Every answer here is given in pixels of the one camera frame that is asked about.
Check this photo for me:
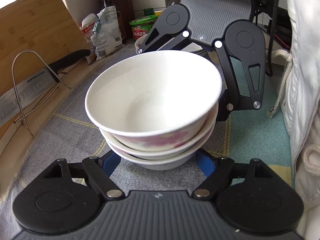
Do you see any metal wire rack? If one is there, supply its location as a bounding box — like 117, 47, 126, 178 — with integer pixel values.
11, 50, 71, 139

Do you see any white plastic seasoning bag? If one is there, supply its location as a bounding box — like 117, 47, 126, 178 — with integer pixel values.
80, 9, 123, 63

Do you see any dark soy sauce bottle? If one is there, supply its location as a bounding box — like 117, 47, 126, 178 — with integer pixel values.
102, 0, 126, 46

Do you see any santoku kitchen knife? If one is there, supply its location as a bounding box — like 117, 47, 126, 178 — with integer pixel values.
1, 49, 90, 125

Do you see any dark red knife block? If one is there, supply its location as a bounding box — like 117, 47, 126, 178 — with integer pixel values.
112, 0, 136, 40

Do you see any white jacket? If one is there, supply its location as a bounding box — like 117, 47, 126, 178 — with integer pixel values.
269, 0, 319, 239

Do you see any bamboo cutting board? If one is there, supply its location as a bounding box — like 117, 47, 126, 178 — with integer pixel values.
1, 0, 89, 94

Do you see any grey checked dish mat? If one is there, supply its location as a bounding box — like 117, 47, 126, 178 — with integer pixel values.
0, 43, 293, 240

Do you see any white bowl with pink flowers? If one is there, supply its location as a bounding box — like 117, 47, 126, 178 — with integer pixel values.
85, 50, 222, 151

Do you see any green lid sauce tub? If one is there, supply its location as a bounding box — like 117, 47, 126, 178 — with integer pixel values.
129, 15, 158, 40

